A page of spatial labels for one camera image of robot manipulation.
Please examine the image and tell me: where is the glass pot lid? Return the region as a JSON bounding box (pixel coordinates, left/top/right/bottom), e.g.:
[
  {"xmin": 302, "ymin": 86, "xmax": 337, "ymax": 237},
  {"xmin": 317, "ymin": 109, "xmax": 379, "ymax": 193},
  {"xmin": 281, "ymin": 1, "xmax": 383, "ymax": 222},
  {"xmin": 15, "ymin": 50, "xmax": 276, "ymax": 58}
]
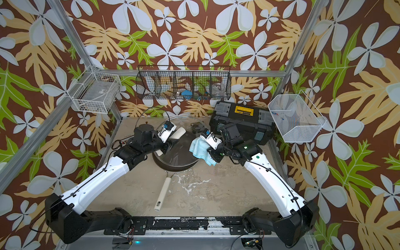
[{"xmin": 153, "ymin": 115, "xmax": 208, "ymax": 173}]

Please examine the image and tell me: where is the light blue cloth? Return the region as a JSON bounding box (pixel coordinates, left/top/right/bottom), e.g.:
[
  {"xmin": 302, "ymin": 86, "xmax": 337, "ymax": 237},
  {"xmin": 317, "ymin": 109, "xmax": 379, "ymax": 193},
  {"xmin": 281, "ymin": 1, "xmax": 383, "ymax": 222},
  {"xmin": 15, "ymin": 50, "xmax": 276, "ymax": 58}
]
[{"xmin": 189, "ymin": 136, "xmax": 216, "ymax": 166}]

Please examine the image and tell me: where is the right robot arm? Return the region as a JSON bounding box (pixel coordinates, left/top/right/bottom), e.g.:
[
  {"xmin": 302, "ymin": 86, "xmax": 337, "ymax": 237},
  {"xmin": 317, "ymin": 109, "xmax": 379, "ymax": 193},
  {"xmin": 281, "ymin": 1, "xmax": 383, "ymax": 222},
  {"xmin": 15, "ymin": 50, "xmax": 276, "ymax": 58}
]
[{"xmin": 200, "ymin": 124, "xmax": 319, "ymax": 248}]

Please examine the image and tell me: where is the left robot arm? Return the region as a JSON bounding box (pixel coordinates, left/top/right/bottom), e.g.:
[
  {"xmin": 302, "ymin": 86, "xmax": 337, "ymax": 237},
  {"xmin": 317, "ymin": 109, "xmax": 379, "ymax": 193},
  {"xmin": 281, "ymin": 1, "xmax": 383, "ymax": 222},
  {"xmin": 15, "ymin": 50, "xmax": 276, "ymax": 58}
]
[{"xmin": 45, "ymin": 121, "xmax": 186, "ymax": 244}]

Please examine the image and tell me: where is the small black box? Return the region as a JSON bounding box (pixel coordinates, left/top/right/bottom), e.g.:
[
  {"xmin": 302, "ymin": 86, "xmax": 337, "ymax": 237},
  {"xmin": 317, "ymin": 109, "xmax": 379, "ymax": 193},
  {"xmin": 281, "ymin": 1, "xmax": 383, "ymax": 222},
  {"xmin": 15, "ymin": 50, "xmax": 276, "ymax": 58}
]
[{"xmin": 191, "ymin": 122, "xmax": 206, "ymax": 134}]

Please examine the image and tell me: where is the black toolbox yellow label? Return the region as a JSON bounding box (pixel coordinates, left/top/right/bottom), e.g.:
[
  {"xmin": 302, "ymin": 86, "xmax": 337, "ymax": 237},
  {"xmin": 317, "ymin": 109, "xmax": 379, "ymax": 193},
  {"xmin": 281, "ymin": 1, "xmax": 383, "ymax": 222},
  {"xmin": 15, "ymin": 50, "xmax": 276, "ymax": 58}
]
[{"xmin": 209, "ymin": 101, "xmax": 276, "ymax": 145}]

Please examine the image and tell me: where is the blue object in basket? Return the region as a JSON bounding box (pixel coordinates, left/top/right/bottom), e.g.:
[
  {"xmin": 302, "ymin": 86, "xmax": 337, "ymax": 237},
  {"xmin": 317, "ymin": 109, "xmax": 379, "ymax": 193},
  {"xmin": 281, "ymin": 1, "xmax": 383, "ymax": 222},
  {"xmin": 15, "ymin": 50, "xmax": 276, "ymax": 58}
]
[{"xmin": 181, "ymin": 90, "xmax": 193, "ymax": 100}]

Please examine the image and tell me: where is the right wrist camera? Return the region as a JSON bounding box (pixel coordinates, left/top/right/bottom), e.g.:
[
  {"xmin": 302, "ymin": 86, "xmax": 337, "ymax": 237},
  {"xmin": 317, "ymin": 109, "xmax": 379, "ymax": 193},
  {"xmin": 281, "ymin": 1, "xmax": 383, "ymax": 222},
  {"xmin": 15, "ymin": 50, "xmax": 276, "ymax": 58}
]
[{"xmin": 200, "ymin": 128, "xmax": 222, "ymax": 150}]

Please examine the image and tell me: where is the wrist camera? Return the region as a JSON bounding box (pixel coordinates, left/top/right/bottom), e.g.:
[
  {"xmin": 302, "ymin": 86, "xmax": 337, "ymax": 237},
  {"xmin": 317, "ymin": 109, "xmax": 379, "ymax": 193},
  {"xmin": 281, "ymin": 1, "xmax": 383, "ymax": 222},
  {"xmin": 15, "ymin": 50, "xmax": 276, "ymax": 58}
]
[
  {"xmin": 200, "ymin": 128, "xmax": 222, "ymax": 150},
  {"xmin": 158, "ymin": 121, "xmax": 177, "ymax": 143}
]

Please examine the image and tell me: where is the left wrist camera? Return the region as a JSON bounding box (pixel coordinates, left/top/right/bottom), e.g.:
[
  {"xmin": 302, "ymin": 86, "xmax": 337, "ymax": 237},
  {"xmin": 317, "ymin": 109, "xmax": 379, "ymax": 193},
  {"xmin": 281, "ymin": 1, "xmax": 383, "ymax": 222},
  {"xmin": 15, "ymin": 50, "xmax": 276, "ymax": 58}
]
[{"xmin": 158, "ymin": 121, "xmax": 177, "ymax": 143}]

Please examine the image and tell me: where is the dark frying pan white handle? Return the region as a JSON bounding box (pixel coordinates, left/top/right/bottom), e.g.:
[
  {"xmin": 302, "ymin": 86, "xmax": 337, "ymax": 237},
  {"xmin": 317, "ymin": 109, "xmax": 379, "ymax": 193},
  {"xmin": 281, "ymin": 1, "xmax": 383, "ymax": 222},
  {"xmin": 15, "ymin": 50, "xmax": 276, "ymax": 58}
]
[{"xmin": 154, "ymin": 128, "xmax": 185, "ymax": 212}]

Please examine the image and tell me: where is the black wire basket rear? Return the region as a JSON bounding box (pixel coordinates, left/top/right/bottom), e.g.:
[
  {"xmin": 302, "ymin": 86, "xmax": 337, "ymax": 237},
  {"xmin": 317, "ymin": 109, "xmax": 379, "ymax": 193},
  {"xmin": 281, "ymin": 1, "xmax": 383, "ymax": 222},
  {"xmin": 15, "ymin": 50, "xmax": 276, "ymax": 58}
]
[{"xmin": 135, "ymin": 66, "xmax": 232, "ymax": 101}]

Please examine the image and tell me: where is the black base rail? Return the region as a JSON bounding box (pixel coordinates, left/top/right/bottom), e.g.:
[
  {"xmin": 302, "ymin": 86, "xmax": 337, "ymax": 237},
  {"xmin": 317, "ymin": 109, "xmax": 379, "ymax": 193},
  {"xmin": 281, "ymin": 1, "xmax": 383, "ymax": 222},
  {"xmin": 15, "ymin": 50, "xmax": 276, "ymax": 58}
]
[{"xmin": 104, "ymin": 215, "xmax": 273, "ymax": 235}]

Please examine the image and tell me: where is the white wire basket right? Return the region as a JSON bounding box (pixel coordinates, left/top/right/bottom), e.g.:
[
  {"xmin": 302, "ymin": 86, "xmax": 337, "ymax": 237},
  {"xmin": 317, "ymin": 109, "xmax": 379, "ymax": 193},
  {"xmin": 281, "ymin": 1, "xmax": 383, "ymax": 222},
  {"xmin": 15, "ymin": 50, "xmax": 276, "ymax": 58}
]
[{"xmin": 268, "ymin": 91, "xmax": 327, "ymax": 144}]

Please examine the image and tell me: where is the white wire basket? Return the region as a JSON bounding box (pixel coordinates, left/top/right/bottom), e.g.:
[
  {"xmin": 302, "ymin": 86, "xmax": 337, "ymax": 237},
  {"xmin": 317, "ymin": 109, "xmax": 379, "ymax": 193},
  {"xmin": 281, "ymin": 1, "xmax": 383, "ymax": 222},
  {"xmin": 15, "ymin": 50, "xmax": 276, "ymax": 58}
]
[
  {"xmin": 69, "ymin": 66, "xmax": 121, "ymax": 114},
  {"xmin": 268, "ymin": 91, "xmax": 327, "ymax": 144}
]

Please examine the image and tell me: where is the white wire basket left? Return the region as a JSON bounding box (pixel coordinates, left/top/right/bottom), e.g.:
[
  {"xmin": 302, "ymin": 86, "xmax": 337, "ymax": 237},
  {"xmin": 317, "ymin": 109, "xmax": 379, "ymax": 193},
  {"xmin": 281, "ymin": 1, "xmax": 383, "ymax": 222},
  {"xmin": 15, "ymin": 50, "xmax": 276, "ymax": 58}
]
[{"xmin": 69, "ymin": 66, "xmax": 121, "ymax": 114}]

